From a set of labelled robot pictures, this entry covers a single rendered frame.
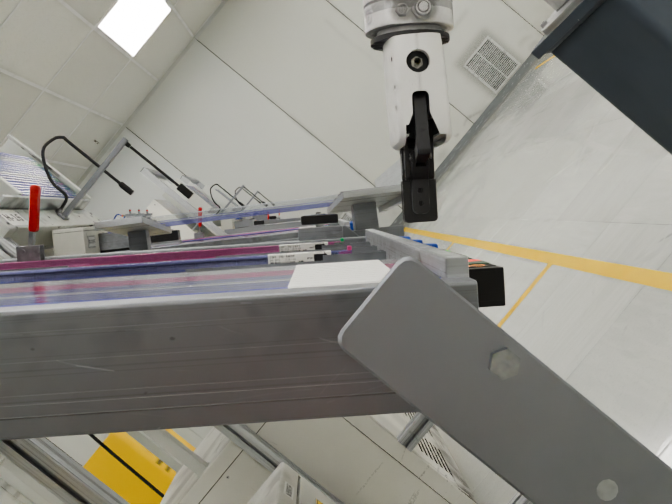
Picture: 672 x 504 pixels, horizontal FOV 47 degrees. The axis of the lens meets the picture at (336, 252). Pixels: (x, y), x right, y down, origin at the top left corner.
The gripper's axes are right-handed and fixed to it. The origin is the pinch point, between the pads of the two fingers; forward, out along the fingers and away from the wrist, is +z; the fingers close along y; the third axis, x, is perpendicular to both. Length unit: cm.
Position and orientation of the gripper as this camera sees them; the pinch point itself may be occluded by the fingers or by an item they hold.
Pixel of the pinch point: (419, 201)
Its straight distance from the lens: 75.6
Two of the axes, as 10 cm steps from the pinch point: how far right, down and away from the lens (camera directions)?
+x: -10.0, 0.6, -0.2
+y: -0.3, -0.5, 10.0
